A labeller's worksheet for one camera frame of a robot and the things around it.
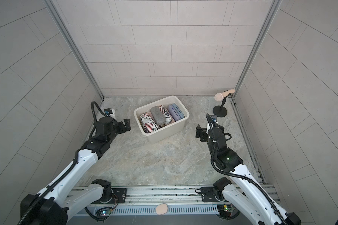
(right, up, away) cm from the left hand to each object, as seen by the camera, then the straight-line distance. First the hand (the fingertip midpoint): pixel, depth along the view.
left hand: (125, 119), depth 81 cm
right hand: (+45, -2, -6) cm, 45 cm away
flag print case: (+25, 0, +6) cm, 25 cm away
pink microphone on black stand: (+63, +4, +24) cm, 68 cm away
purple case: (+30, 0, +8) cm, 31 cm away
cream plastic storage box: (+23, -8, +1) cm, 24 cm away
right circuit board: (+53, -44, -13) cm, 70 cm away
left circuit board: (-4, -42, -17) cm, 45 cm away
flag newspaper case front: (+13, -3, 0) cm, 13 cm away
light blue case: (+31, +5, +11) cm, 34 cm away
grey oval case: (+18, +2, +4) cm, 19 cm away
